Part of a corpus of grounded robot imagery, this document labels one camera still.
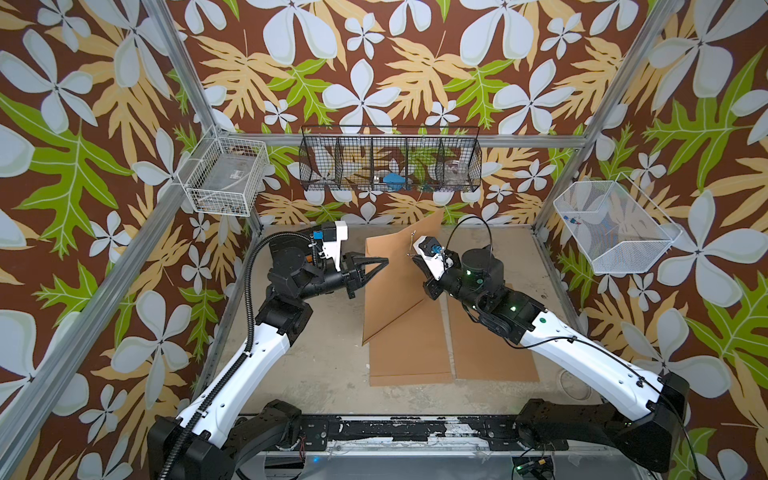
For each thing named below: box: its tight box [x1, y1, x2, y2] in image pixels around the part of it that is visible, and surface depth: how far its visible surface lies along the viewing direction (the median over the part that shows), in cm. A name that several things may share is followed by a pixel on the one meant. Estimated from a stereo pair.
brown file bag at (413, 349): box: [369, 296, 453, 387], surface depth 88 cm
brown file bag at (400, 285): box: [362, 209, 443, 346], surface depth 64 cm
